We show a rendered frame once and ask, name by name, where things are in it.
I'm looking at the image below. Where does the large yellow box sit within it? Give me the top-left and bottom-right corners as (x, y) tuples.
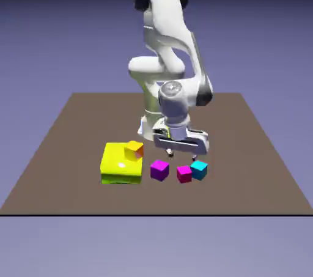
(100, 142), (144, 185)

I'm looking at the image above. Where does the small purple cube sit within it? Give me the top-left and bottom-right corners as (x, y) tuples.
(150, 159), (170, 182)

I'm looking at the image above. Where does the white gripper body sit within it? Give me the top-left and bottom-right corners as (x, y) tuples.
(153, 128), (210, 156)

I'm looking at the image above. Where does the small orange cube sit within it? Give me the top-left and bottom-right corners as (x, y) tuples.
(123, 140), (144, 161)

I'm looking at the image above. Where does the small cyan cube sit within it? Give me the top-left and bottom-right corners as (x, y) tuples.
(190, 160), (208, 182)

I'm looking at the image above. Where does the small magenta cube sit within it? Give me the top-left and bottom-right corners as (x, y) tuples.
(176, 165), (193, 184)

